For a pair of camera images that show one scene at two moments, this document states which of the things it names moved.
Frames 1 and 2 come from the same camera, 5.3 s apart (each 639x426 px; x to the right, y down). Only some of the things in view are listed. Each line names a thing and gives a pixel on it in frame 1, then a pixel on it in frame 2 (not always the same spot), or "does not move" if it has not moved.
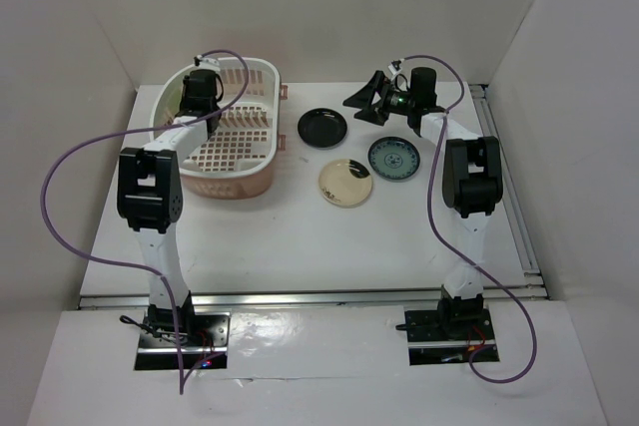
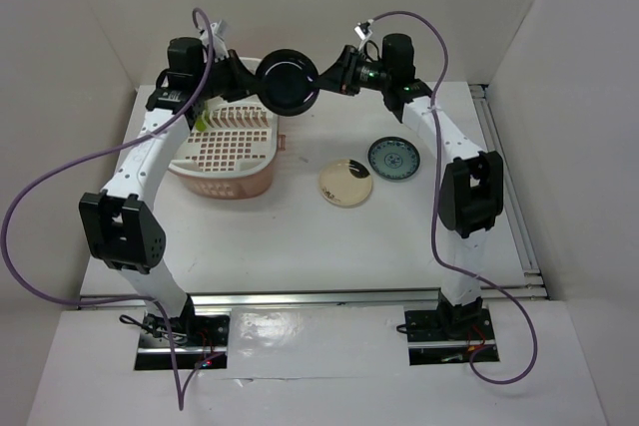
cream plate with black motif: (344, 182) does not move
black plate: (321, 128) → (287, 82)
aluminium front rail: (315, 297) does not move
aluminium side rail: (510, 211) does not move
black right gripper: (363, 100) → (339, 77)
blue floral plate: (393, 158) does not move
